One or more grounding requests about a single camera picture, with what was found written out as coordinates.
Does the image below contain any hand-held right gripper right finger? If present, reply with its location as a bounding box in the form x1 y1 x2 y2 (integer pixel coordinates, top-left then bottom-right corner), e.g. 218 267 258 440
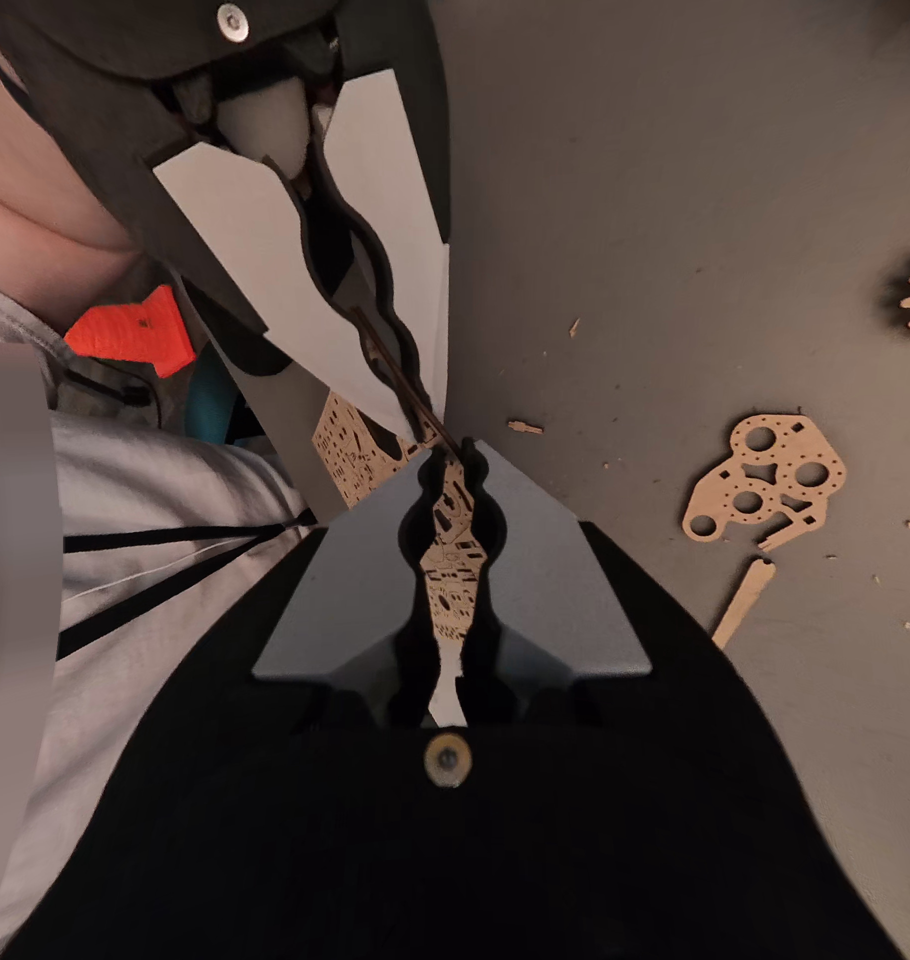
462 438 654 687

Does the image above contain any black neck lanyard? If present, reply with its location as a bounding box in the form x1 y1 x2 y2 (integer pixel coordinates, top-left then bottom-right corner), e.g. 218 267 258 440
54 508 319 663

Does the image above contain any teal object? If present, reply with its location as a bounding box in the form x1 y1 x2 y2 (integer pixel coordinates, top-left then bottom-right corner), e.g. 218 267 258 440
183 343 240 445

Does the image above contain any thin wooden stick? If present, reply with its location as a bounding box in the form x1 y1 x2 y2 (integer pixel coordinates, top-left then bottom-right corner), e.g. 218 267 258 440
710 555 779 651

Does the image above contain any perforated wooden plate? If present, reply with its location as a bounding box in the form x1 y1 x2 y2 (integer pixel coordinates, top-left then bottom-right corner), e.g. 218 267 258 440
680 411 850 546

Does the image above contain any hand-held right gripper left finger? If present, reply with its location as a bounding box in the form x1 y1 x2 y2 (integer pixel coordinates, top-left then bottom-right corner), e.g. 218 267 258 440
251 447 439 704

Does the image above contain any grey patterned cloth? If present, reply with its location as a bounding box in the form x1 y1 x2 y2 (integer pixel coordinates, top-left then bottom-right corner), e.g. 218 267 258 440
48 351 180 430

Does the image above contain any orange red object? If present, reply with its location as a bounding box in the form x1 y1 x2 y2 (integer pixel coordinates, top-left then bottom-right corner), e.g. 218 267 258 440
62 282 199 381

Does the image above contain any laser-cut wooden parts sheet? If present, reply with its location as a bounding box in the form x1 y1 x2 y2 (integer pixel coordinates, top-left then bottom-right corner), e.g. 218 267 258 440
348 302 491 666

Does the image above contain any person's left forearm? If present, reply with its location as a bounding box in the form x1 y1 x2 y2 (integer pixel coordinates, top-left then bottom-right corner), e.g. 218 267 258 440
0 63 146 333

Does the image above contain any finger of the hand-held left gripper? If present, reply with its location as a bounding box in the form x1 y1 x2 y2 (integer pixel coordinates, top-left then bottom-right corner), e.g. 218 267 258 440
152 142 428 445
308 67 453 421

